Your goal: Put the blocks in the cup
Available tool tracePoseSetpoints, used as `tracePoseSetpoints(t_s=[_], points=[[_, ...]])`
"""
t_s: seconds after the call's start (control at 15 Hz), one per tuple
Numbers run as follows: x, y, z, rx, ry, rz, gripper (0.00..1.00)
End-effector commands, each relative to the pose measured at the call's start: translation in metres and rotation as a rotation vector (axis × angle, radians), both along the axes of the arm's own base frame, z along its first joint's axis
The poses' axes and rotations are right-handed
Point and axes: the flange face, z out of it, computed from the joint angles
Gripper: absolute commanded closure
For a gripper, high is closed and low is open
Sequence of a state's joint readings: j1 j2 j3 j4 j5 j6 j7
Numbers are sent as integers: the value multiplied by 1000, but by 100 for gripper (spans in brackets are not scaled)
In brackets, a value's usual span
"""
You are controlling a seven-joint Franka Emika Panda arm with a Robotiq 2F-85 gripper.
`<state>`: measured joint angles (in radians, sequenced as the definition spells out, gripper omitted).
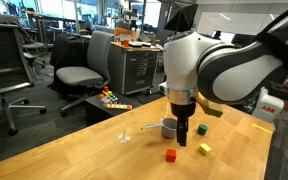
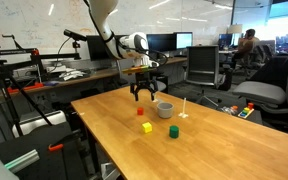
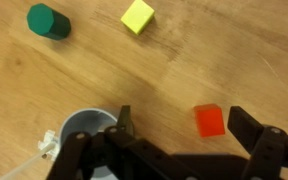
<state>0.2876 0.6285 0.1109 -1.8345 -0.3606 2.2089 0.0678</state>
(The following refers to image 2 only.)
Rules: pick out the beige lamp shade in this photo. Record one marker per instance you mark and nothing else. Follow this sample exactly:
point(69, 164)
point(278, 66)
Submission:
point(235, 29)

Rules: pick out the dark blue-screen monitor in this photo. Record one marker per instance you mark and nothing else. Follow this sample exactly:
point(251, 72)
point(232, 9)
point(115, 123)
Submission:
point(160, 42)

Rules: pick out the black stereo camera bar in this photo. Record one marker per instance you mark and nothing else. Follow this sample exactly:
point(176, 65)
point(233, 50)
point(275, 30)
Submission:
point(74, 35)

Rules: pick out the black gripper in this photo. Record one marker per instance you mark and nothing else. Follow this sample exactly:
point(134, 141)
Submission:
point(144, 79)

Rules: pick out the black low side table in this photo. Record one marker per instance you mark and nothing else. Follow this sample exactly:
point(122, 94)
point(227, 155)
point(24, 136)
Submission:
point(254, 119)

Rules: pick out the bright white-screen monitor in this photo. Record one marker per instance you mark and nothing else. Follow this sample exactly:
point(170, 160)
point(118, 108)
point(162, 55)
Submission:
point(184, 40)

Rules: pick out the pale flat toy orange end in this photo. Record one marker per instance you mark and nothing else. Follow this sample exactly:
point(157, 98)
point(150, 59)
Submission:
point(230, 110)

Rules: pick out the clear plastic post stand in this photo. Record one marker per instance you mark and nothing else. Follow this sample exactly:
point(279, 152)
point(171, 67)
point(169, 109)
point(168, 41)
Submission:
point(184, 106)
point(155, 99)

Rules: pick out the orange bar clamp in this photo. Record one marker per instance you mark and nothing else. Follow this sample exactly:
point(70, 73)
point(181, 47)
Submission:
point(27, 88)

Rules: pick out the red cube block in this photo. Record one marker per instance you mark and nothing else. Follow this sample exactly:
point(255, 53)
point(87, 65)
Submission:
point(140, 111)

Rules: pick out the colourful wooden stacking toy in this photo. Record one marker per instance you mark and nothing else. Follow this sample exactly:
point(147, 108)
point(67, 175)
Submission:
point(246, 111)

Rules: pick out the yellow cube block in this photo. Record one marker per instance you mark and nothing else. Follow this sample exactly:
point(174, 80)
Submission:
point(147, 127)

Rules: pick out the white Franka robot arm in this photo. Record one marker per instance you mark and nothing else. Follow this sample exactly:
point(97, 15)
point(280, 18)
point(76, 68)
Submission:
point(104, 23)

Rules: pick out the grey bowl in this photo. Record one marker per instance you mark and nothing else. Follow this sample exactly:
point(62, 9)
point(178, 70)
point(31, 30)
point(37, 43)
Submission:
point(165, 111)

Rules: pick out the grey padded office chair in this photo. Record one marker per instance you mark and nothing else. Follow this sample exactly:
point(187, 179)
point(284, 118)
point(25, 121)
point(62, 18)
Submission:
point(260, 91)

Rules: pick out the small distant monitor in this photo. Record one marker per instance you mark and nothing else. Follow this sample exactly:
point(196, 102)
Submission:
point(224, 40)

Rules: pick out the large dark monitor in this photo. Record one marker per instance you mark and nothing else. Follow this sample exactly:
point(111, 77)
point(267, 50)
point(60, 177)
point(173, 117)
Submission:
point(97, 48)

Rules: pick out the white rounded machine cover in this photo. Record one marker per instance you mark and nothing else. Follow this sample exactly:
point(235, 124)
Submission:
point(40, 121)

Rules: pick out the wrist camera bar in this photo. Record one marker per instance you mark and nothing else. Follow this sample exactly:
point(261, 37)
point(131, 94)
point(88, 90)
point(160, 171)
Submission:
point(137, 69)

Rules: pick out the black mesh office chair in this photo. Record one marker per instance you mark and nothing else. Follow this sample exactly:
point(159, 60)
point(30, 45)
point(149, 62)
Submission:
point(202, 65)

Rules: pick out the white crumpled papers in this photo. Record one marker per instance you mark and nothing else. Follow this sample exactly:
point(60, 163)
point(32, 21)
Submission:
point(71, 74)

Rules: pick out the seated person brown jacket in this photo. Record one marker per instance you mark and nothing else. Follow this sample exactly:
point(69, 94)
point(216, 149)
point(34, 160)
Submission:
point(247, 46)

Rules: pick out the green cylinder block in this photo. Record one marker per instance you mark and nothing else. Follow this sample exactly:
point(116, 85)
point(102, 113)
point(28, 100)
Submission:
point(174, 132)

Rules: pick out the long wooden wall desk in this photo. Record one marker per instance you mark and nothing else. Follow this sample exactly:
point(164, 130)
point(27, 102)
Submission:
point(84, 77)

